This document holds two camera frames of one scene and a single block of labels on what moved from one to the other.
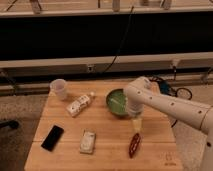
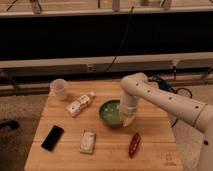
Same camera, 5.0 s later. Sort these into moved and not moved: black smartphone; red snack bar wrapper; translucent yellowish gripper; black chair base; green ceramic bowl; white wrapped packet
Moved: translucent yellowish gripper; green ceramic bowl
Not moved: black chair base; white wrapped packet; red snack bar wrapper; black smartphone
